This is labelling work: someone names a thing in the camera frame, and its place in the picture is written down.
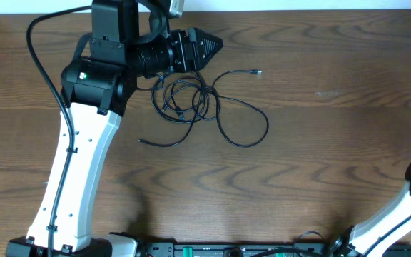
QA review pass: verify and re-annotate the black USB cable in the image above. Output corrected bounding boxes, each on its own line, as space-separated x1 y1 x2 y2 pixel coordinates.
191 69 270 148

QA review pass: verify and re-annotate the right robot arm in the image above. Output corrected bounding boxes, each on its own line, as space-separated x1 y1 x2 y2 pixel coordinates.
326 162 411 257

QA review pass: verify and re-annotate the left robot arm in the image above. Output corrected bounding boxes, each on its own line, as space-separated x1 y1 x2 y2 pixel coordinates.
6 1 223 256

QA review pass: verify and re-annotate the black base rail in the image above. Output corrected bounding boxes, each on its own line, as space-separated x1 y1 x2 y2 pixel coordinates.
133 239 411 257

